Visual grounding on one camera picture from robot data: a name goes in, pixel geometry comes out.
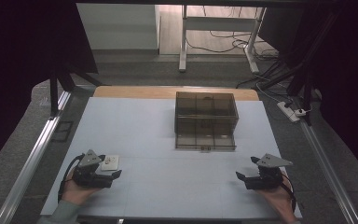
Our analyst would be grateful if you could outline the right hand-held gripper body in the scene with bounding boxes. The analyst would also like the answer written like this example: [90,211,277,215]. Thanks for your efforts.
[244,153,294,191]

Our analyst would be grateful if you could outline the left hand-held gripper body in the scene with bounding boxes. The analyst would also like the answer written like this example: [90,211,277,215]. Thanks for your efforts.
[72,149,113,189]

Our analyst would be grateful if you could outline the person's left hand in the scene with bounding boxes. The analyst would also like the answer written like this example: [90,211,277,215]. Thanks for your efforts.
[61,169,103,206]

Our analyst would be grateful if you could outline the person's right hand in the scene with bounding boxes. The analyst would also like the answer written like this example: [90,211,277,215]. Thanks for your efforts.
[255,178,296,224]

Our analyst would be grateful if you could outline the small white tray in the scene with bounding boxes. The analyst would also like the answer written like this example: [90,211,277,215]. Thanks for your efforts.
[100,154,120,172]

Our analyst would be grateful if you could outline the dark floor hatch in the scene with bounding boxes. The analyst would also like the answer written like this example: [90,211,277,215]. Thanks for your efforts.
[51,120,75,144]

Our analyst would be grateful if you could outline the white power strip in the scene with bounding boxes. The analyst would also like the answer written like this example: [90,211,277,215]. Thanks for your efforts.
[276,101,301,123]

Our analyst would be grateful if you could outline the smoky transparent drawer box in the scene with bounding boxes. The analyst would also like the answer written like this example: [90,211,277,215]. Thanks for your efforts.
[174,91,240,142]

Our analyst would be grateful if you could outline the wooden table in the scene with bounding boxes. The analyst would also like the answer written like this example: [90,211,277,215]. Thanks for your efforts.
[92,85,260,102]

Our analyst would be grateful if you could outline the black metal stand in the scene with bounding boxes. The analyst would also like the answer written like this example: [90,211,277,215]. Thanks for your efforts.
[48,62,104,119]
[259,8,343,127]

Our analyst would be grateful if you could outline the black curtain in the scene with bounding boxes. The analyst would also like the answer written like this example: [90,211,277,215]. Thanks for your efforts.
[0,0,99,175]
[257,0,358,185]

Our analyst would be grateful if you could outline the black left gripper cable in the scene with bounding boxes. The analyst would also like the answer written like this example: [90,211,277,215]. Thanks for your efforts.
[57,153,86,203]

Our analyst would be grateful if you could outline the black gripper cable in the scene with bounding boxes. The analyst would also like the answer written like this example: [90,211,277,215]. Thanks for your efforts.
[280,172,298,213]
[57,153,86,203]

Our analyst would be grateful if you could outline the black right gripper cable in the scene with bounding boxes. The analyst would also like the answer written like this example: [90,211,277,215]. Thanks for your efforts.
[280,172,298,213]

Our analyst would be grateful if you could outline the aluminium rail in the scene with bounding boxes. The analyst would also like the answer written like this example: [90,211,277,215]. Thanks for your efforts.
[298,120,354,224]
[0,90,73,224]

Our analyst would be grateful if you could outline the white cable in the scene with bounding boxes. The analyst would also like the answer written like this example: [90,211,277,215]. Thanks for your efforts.
[255,74,293,105]

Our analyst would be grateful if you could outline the black floor cables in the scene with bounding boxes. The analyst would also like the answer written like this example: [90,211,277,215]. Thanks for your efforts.
[185,5,290,90]

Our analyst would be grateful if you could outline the white desk frame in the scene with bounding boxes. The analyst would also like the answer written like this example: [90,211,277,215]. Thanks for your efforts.
[178,4,268,75]

